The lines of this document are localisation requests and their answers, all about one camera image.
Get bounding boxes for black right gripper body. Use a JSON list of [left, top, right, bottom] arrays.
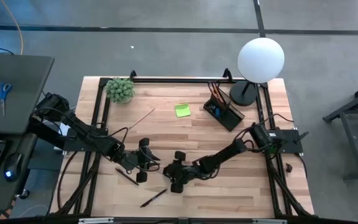
[[165, 150, 205, 194]]

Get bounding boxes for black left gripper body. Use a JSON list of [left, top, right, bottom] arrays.
[[116, 137, 151, 184]]

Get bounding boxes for black ballpoint pen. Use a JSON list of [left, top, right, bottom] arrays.
[[114, 167, 140, 187], [139, 188, 168, 208]]

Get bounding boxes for thin wooden stick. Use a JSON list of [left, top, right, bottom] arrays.
[[128, 108, 156, 131]]

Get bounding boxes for green sticky note pad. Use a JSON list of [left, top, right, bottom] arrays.
[[174, 103, 191, 119]]

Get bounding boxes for orange pencil pink eraser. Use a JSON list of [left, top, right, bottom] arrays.
[[213, 81, 228, 105], [208, 81, 222, 102]]

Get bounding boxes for black mesh desk organizer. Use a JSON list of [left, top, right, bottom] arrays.
[[203, 80, 246, 133]]

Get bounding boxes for green plant in patterned pot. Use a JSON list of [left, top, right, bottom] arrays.
[[104, 77, 135, 105]]

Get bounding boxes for black caster wheel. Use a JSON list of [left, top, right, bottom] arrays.
[[15, 189, 31, 201]]

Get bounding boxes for black computer mouse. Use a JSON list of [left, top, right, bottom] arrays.
[[3, 151, 24, 182]]

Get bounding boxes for grey side table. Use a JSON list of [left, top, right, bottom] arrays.
[[0, 52, 55, 136]]

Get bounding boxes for white globe table lamp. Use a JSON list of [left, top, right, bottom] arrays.
[[229, 37, 285, 107]]

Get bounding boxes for black metal stand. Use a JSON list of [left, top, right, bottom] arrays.
[[321, 73, 358, 183]]

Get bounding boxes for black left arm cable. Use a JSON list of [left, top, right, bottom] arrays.
[[85, 126, 130, 152]]

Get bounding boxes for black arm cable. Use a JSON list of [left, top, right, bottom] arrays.
[[85, 126, 130, 152], [253, 112, 295, 127]]

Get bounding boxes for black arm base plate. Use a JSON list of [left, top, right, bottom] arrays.
[[258, 128, 310, 156], [62, 127, 107, 153]]

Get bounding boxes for black aluminium table frame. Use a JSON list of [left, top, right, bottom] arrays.
[[50, 67, 315, 218]]

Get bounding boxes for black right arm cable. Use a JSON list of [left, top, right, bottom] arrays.
[[253, 112, 295, 127]]

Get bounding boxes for blue handled scissors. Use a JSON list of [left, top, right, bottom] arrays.
[[0, 82, 13, 117]]

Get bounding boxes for orange floor cable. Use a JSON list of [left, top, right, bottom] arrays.
[[0, 0, 24, 55]]

